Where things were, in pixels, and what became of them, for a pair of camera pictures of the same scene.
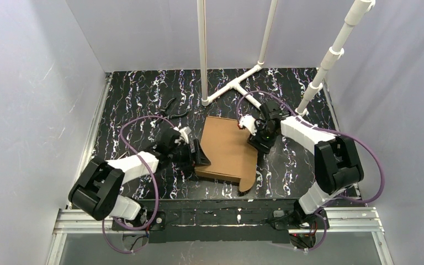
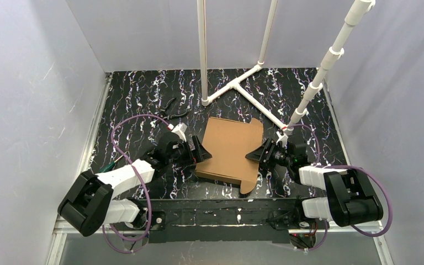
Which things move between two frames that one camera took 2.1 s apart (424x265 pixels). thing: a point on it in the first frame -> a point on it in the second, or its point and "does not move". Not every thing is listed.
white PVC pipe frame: [355, 15] does not move
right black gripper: [260, 140] -> [267, 152]
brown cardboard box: [226, 144] does not move
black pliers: [165, 114] does not move
